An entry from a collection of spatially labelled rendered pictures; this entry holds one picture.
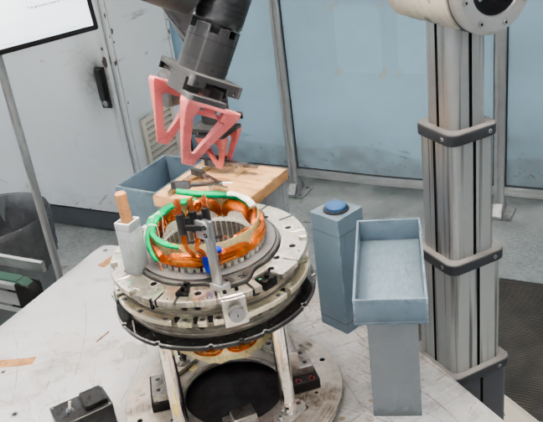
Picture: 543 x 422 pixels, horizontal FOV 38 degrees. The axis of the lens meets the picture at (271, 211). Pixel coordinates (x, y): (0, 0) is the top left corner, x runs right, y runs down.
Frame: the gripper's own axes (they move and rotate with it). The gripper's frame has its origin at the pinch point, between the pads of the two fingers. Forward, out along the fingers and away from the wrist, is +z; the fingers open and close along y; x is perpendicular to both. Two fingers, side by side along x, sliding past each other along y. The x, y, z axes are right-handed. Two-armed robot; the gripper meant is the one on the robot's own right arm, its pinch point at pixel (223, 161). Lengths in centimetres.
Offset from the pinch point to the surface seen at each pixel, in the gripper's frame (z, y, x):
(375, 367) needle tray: 20, 26, 44
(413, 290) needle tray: 6, 23, 50
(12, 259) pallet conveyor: 30, 10, -63
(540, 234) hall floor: 110, -178, 24
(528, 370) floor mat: 108, -88, 42
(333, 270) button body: 16.7, 6.8, 26.9
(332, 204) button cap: 4.3, 3.5, 26.1
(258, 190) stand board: 2.2, 5.7, 11.6
